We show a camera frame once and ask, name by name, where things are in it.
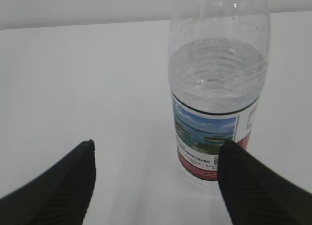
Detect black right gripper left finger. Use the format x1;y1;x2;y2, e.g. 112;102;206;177
0;140;96;225

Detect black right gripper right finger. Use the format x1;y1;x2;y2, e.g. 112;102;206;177
217;141;312;225

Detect clear water bottle red label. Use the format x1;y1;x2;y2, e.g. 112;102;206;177
168;0;271;188

